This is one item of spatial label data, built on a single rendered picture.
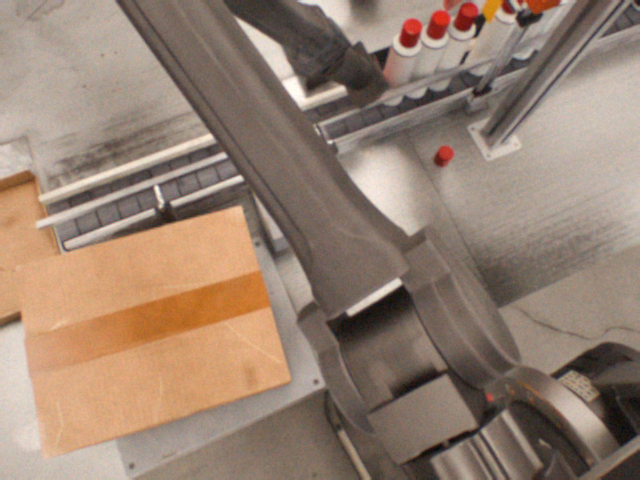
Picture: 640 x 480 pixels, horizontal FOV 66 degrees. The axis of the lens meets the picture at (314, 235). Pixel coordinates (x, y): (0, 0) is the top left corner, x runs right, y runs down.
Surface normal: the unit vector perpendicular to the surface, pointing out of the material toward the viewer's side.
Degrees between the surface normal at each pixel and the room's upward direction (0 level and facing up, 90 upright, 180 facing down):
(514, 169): 0
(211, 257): 0
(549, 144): 0
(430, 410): 32
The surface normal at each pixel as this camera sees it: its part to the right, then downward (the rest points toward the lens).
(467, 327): -0.40, 0.07
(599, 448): -0.04, -0.42
